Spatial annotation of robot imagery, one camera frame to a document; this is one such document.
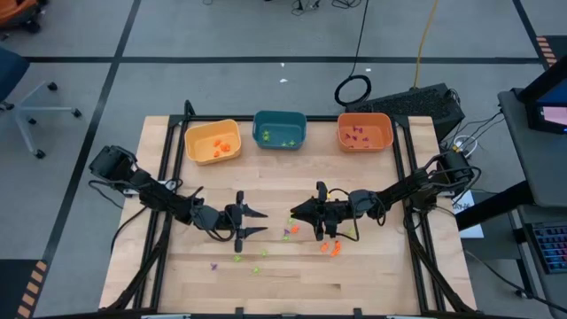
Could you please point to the black desk support bar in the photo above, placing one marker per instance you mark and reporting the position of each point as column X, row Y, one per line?
column 496, row 206

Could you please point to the white paper label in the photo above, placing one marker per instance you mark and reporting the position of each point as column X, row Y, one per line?
column 465, row 208

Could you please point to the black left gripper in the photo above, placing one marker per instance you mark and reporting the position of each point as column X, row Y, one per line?
column 217, row 219

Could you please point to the yellow plastic bin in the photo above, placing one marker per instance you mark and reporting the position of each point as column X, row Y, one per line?
column 199, row 146

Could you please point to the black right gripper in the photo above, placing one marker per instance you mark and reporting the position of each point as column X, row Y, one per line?
column 336, row 210

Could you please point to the teal plastic bin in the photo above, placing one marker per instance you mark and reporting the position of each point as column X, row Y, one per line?
column 279, row 126

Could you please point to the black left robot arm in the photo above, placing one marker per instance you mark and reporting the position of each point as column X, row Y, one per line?
column 150, row 195

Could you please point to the orange plastic bin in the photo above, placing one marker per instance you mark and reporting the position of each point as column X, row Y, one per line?
column 381, row 133

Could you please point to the backlit keyboard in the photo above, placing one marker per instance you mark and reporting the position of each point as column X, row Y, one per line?
column 551, row 246

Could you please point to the orange office chair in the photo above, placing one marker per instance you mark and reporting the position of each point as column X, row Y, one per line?
column 15, row 11

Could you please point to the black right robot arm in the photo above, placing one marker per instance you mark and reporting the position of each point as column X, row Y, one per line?
column 407, row 188

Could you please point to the blue office chair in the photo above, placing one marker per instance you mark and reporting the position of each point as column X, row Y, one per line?
column 9, row 66

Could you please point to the grey side desk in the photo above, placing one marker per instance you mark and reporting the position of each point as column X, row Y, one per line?
column 531, row 168

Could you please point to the hazard striped floor mat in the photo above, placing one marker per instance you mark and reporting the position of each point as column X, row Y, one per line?
column 547, row 49
column 31, row 288

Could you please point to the white power strip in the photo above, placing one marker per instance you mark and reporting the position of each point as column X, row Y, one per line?
column 460, row 144

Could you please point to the black monitor screen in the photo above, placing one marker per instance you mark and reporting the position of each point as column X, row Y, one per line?
column 547, row 106

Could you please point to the grey keyboard desk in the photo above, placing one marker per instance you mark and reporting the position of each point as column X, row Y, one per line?
column 531, row 288

